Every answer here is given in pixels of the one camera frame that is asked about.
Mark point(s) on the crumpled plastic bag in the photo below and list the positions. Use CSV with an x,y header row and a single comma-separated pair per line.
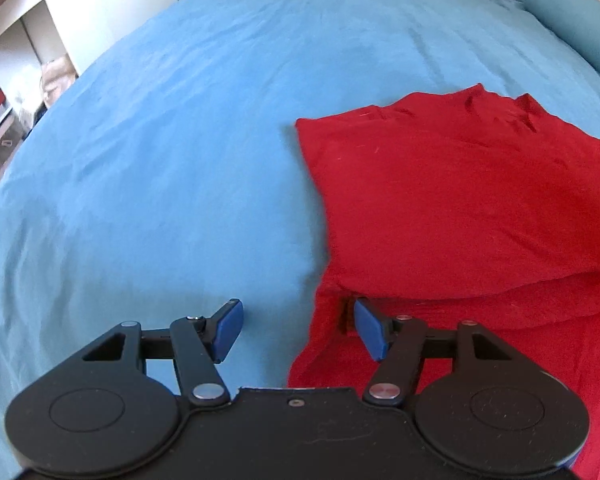
x,y
55,82

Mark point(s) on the red shirt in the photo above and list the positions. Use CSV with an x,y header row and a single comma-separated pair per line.
x,y
455,220

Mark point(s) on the white shelf unit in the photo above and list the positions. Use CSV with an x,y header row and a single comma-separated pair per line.
x,y
25,45

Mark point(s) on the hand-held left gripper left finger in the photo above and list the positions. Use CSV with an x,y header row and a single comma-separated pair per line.
x,y
228,328

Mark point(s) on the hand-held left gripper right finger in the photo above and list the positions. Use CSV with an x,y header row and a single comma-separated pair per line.
x,y
370,328

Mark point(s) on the blue bed sheet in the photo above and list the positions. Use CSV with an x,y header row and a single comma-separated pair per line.
x,y
170,170

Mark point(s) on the blue pillow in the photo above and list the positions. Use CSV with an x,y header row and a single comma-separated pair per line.
x,y
577,22

